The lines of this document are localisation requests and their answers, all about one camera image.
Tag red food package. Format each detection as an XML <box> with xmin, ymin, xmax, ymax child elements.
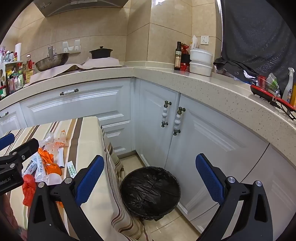
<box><xmin>180</xmin><ymin>44</ymin><xmax>191</xmax><ymax>72</ymax></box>

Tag black lidded pot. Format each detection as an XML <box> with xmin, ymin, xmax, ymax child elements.
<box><xmin>89</xmin><ymin>46</ymin><xmax>114</xmax><ymax>59</ymax></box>

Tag round bin with black bag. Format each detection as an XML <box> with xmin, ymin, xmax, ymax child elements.
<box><xmin>120</xmin><ymin>166</ymin><xmax>181</xmax><ymax>221</ymax></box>

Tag white wall rack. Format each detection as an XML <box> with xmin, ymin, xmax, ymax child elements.
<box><xmin>62</xmin><ymin>39</ymin><xmax>81</xmax><ymax>53</ymax></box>

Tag steel range hood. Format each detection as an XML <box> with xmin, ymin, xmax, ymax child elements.
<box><xmin>38</xmin><ymin>0</ymin><xmax>129</xmax><ymax>17</ymax></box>

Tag white lidded bowl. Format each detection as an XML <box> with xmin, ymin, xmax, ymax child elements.
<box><xmin>190</xmin><ymin>48</ymin><xmax>213</xmax><ymax>65</ymax></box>
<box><xmin>189</xmin><ymin>61</ymin><xmax>213</xmax><ymax>77</ymax></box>

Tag orange plastic bag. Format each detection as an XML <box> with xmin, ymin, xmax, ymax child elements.
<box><xmin>38</xmin><ymin>148</ymin><xmax>62</xmax><ymax>176</ymax></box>

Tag white drawer front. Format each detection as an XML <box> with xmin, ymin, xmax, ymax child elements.
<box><xmin>20</xmin><ymin>77</ymin><xmax>132</xmax><ymax>130</ymax></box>

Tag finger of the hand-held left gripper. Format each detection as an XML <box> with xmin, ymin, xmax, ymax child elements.
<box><xmin>0</xmin><ymin>138</ymin><xmax>39</xmax><ymax>166</ymax></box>
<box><xmin>0</xmin><ymin>133</ymin><xmax>15</xmax><ymax>151</ymax></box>

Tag dark olive oil bottle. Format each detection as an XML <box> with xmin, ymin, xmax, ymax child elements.
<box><xmin>174</xmin><ymin>41</ymin><xmax>182</xmax><ymax>70</ymax></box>

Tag striped beige tablecloth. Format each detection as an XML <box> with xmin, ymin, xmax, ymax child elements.
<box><xmin>0</xmin><ymin>116</ymin><xmax>153</xmax><ymax>241</ymax></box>

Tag speckled beige kitchen countertop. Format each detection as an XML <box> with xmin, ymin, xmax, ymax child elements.
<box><xmin>0</xmin><ymin>61</ymin><xmax>296</xmax><ymax>172</ymax></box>

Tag white packet with blue print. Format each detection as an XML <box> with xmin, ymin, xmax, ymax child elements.
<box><xmin>22</xmin><ymin>159</ymin><xmax>38</xmax><ymax>176</ymax></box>

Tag group of condiment bottles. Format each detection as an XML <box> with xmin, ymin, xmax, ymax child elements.
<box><xmin>0</xmin><ymin>45</ymin><xmax>35</xmax><ymax>100</ymax></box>

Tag steel wok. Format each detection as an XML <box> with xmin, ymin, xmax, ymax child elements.
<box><xmin>35</xmin><ymin>46</ymin><xmax>70</xmax><ymax>72</ymax></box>

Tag white cabinet door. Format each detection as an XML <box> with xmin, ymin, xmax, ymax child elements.
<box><xmin>165</xmin><ymin>94</ymin><xmax>270</xmax><ymax>223</ymax></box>
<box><xmin>136</xmin><ymin>79</ymin><xmax>181</xmax><ymax>172</ymax></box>

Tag white tube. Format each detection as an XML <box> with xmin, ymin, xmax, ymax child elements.
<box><xmin>66</xmin><ymin>161</ymin><xmax>78</xmax><ymax>179</ymax></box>

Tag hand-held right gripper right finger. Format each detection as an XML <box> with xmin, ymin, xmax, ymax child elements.
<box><xmin>195</xmin><ymin>153</ymin><xmax>273</xmax><ymax>241</ymax></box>

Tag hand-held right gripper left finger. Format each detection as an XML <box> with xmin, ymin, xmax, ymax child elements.
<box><xmin>27</xmin><ymin>155</ymin><xmax>104</xmax><ymax>241</ymax></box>

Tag white plastic piece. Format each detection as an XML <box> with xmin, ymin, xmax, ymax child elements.
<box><xmin>47</xmin><ymin>174</ymin><xmax>63</xmax><ymax>185</ymax></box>

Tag red-orange plastic bag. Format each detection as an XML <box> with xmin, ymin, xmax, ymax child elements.
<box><xmin>22</xmin><ymin>174</ymin><xmax>37</xmax><ymax>206</ymax></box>

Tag black cable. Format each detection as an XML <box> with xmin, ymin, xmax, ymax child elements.
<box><xmin>272</xmin><ymin>97</ymin><xmax>296</xmax><ymax>121</ymax></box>

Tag clear plastic wrapper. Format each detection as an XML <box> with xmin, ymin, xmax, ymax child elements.
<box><xmin>42</xmin><ymin>133</ymin><xmax>56</xmax><ymax>149</ymax></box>

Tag narrow white stick packet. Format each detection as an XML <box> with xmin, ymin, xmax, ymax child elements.
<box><xmin>57</xmin><ymin>148</ymin><xmax>65</xmax><ymax>168</ymax></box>

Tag dark cloth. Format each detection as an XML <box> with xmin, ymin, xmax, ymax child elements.
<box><xmin>213</xmin><ymin>0</ymin><xmax>296</xmax><ymax>81</ymax></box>

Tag white spray bottle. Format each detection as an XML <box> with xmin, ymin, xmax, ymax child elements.
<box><xmin>282</xmin><ymin>68</ymin><xmax>295</xmax><ymax>103</ymax></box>

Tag paper towel roll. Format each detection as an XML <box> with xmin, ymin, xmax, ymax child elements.
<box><xmin>14</xmin><ymin>43</ymin><xmax>22</xmax><ymax>62</ymax></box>

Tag green and white packet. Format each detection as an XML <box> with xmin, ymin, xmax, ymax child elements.
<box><xmin>266</xmin><ymin>73</ymin><xmax>279</xmax><ymax>93</ymax></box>

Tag beige stove cover cloth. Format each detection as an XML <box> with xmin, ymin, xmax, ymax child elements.
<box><xmin>30</xmin><ymin>58</ymin><xmax>126</xmax><ymax>84</ymax></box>

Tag red tray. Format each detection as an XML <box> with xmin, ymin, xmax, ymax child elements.
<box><xmin>250</xmin><ymin>75</ymin><xmax>296</xmax><ymax>110</ymax></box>

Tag ceramic brass door handle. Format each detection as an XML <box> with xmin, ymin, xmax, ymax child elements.
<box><xmin>161</xmin><ymin>101</ymin><xmax>172</xmax><ymax>127</ymax></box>
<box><xmin>173</xmin><ymin>107</ymin><xmax>186</xmax><ymax>136</ymax></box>

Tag clear wrapper with orange print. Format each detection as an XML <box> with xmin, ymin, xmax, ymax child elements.
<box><xmin>54</xmin><ymin>130</ymin><xmax>67</xmax><ymax>147</ymax></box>

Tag white packet with black print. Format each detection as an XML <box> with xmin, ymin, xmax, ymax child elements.
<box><xmin>35</xmin><ymin>154</ymin><xmax>47</xmax><ymax>183</ymax></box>

